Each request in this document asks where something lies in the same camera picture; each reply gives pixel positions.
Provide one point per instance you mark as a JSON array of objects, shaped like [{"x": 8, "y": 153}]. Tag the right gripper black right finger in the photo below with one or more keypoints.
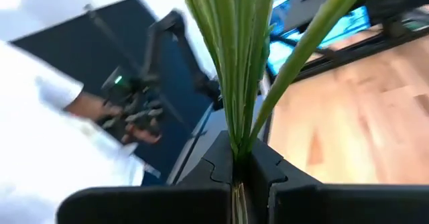
[{"x": 335, "y": 205}]

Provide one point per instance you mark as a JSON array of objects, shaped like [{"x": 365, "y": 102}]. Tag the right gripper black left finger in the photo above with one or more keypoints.
[{"x": 151, "y": 205}]

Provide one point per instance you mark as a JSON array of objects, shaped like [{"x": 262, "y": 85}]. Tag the purple artificial flower spray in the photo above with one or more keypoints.
[{"x": 234, "y": 49}]

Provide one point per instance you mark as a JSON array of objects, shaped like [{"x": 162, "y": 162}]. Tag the person's hand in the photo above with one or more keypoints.
[{"x": 144, "y": 135}]

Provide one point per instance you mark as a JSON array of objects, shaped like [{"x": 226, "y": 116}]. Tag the person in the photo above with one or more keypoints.
[{"x": 40, "y": 143}]

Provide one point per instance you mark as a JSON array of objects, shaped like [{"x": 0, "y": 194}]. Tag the dark blue panel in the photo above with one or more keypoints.
[{"x": 83, "y": 49}]

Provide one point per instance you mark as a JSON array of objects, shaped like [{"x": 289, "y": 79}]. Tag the blue plastic bin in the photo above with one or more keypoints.
[{"x": 348, "y": 26}]

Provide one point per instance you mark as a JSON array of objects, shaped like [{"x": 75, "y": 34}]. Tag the black table edge rail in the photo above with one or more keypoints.
[{"x": 368, "y": 46}]

